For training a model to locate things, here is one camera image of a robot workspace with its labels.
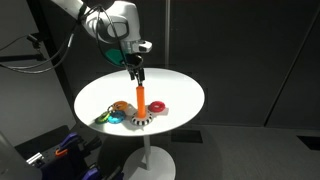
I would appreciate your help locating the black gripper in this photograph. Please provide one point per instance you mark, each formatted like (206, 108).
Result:
(135, 61)

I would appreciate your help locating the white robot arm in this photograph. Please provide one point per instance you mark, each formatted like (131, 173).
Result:
(116, 30)

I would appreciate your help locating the purple and orange clamp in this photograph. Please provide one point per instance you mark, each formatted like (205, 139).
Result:
(65, 161)

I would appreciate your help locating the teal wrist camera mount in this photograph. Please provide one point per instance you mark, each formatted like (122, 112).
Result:
(116, 57)

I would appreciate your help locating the orange peg ring holder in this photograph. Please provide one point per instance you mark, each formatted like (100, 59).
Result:
(142, 116)

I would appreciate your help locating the white round pedestal table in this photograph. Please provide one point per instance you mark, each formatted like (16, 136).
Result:
(168, 98)

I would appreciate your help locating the vertical grey wall pole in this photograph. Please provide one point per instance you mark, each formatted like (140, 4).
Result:
(167, 32)

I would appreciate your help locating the black camera stand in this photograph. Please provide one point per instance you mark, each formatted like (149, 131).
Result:
(43, 36)

